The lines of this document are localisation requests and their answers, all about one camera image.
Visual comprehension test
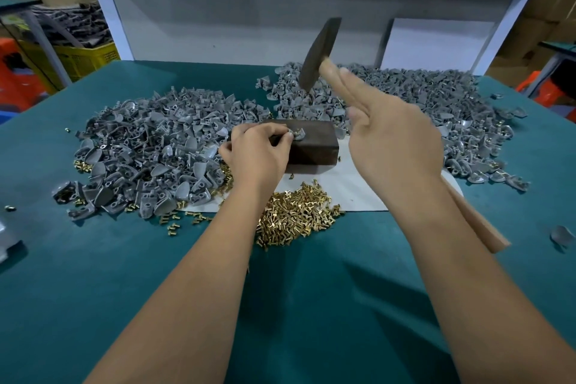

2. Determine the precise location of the orange plastic stool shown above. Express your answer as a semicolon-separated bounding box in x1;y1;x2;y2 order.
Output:
0;37;48;113
515;70;576;123

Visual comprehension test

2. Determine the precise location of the dark brown metal block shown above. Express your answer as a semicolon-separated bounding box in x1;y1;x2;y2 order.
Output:
265;118;341;167

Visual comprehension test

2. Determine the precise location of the white shelf frame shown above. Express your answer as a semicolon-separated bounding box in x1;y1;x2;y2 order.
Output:
36;0;576;77

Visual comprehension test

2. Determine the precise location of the person's left hand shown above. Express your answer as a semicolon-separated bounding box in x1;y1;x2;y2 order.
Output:
218;122;296;193

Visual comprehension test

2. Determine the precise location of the white board panel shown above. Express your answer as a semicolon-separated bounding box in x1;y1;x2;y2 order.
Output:
379;18;496;72

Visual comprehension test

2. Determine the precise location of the person's right forearm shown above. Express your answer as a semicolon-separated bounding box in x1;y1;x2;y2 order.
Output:
382;176;576;384

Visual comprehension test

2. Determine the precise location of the person's right hand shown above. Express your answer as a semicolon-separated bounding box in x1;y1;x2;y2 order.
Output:
319;57;446;205

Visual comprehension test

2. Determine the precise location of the yellow plastic crate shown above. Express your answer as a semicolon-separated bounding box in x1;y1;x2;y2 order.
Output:
18;39;121;85

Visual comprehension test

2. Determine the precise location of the white paper sheet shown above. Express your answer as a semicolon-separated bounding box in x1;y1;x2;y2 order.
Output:
184;135;465;214

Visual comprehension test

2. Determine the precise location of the lone grey plastic piece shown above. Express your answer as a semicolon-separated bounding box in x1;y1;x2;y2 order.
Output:
550;225;575;250

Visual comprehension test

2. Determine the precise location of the heap of grey crate parts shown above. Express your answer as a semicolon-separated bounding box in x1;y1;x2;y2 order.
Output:
34;2;113;50

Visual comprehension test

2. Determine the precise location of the pile of brass rivets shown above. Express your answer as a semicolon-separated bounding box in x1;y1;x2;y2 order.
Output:
253;179;347;250

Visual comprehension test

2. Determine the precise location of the person's left forearm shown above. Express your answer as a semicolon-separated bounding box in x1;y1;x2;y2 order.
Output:
83;180;272;384

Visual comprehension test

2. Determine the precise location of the green side table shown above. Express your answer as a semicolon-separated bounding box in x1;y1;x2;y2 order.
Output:
523;40;576;98
0;0;74;91

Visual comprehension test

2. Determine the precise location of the pile of grey plastic parts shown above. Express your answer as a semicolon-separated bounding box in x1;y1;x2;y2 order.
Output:
51;86;272;223
256;61;532;193

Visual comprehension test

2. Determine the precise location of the wooden handled hammer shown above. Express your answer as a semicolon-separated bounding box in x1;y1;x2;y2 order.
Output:
298;17;512;254

